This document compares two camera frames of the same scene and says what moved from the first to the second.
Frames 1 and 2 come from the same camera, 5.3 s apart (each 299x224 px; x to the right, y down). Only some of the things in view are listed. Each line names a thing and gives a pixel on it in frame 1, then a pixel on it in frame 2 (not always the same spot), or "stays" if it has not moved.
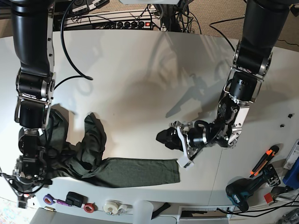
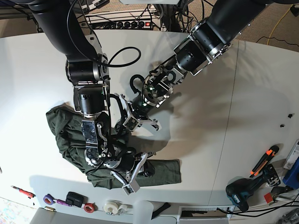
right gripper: [190, 139] → [132, 122]
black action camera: [75, 199] stays
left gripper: [24, 188] → [130, 185]
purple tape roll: [49, 199] stays
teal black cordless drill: [238, 190] stays
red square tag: [268, 198] stays
